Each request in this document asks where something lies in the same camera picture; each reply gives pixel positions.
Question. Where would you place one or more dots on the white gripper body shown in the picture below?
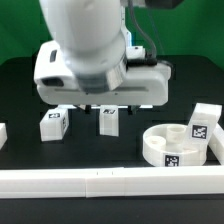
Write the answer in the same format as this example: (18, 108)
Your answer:
(133, 84)

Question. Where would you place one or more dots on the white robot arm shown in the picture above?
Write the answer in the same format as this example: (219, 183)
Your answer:
(88, 60)

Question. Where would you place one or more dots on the white marker sheet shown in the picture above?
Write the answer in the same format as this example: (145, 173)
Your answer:
(69, 106)

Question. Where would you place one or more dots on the white U-shaped fence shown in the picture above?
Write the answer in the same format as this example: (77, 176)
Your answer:
(109, 182)

